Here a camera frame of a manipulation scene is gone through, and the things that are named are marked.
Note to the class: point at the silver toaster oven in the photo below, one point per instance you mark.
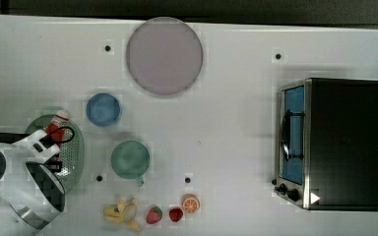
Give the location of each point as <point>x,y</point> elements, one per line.
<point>327,152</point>

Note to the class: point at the light red toy strawberry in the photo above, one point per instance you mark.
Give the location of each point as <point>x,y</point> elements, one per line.
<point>154,215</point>

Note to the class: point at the toy peeled banana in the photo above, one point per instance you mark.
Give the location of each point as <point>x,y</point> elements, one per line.
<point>123,213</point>

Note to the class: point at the red felt ketchup bottle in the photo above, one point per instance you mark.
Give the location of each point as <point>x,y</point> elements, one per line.
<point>56,126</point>

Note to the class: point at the green mug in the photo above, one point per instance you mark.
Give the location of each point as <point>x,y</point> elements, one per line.
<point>130,160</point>

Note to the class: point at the blue cup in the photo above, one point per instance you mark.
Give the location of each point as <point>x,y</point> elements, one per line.
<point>103,109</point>

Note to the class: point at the pink round plate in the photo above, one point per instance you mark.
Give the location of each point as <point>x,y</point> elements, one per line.
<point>164,56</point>

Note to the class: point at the toy orange slice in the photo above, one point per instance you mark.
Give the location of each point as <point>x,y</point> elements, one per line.
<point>190,203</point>

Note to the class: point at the green oval strainer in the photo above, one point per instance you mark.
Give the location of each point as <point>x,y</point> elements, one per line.
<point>68,164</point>

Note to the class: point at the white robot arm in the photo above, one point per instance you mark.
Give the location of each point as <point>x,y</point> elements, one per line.
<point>32,191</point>

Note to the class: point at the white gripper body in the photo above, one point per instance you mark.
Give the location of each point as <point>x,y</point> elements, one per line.
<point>37,147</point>

